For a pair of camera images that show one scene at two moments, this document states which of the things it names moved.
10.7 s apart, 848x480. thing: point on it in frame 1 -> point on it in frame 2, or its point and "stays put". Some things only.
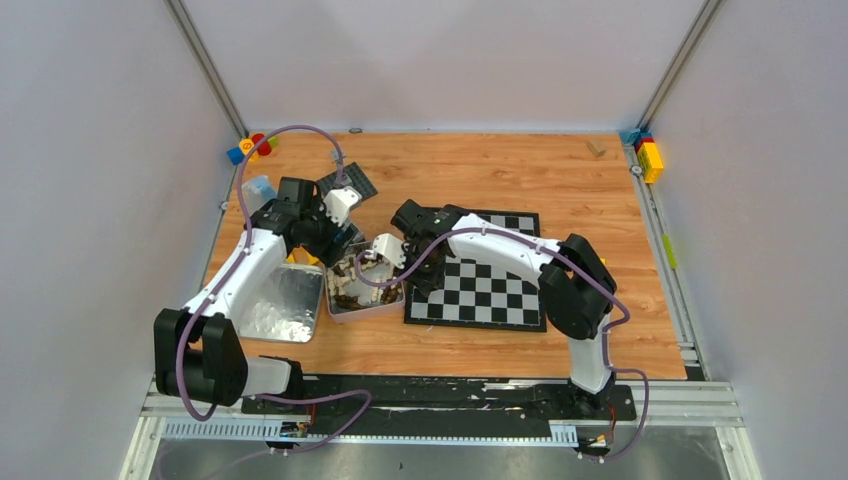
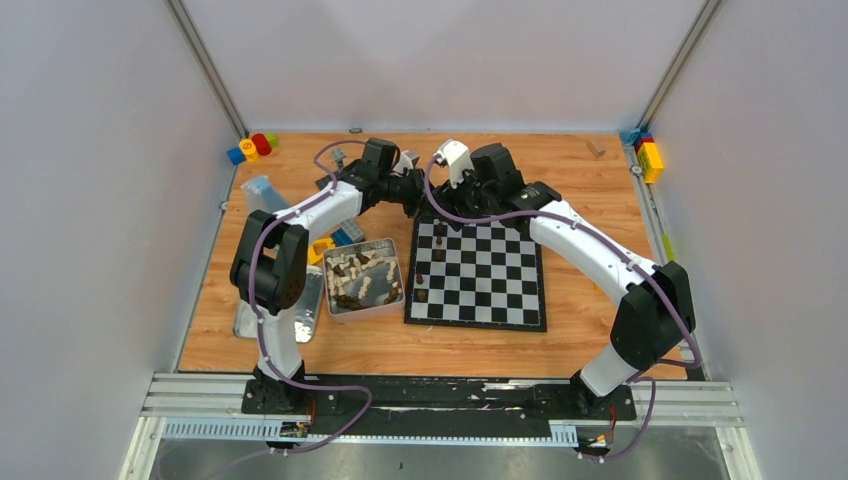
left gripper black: x=337 y=245 -> x=409 y=192
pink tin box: x=349 y=298 stays put
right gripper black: x=431 y=282 -> x=451 y=198
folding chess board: x=474 y=295 stays put
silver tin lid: x=288 y=308 stays put
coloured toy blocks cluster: x=237 y=154 stays put
